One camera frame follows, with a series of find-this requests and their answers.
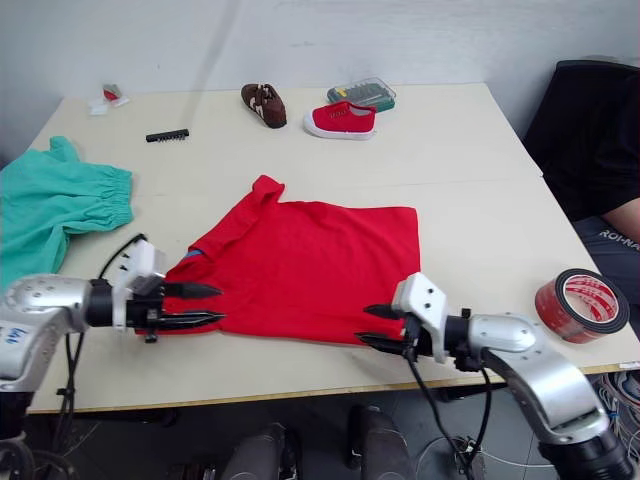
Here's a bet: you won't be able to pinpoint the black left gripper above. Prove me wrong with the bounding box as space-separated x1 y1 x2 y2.
125 277 228 345

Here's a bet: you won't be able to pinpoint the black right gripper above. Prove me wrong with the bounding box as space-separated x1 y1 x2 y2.
353 303 427 361

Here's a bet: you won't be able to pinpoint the red t-shirt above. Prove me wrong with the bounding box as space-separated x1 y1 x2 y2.
134 174 420 347

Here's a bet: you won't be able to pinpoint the green shorts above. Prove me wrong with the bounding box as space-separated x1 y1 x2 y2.
0 135 136 296

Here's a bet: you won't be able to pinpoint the person in black shirt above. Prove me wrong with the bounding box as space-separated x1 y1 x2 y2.
521 59 640 302

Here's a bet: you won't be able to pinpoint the dark rounded shape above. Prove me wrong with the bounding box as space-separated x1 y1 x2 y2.
218 421 302 480
346 403 417 480

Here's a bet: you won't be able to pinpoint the red black tape roll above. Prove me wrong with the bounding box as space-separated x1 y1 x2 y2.
533 267 632 346

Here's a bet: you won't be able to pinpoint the black bit holder strip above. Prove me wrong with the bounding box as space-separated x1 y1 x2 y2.
145 129 192 145

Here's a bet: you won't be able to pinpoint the brown striped shoe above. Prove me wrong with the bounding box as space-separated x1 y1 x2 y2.
240 82 289 130

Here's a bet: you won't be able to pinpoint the red canvas shoe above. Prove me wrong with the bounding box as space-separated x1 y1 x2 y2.
302 99 379 142

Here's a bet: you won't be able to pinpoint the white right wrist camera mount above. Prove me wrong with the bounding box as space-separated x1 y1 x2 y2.
391 272 450 364

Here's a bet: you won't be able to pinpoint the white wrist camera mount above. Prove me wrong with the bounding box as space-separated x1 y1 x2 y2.
110 238 169 332
391 272 450 364

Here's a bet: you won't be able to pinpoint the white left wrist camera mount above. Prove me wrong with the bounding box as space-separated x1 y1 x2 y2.
110 238 169 332

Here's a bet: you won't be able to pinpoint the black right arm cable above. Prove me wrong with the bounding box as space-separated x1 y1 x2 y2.
403 346 497 480

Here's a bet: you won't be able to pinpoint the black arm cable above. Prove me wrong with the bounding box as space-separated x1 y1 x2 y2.
53 233 150 442
403 346 497 480

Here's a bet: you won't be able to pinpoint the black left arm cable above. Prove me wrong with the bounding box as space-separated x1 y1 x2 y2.
53 233 150 442

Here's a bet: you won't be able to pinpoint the white floor cable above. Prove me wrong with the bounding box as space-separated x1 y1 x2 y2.
413 433 556 480

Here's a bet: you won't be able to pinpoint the cable bundle under table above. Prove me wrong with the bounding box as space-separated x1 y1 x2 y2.
593 368 640 437

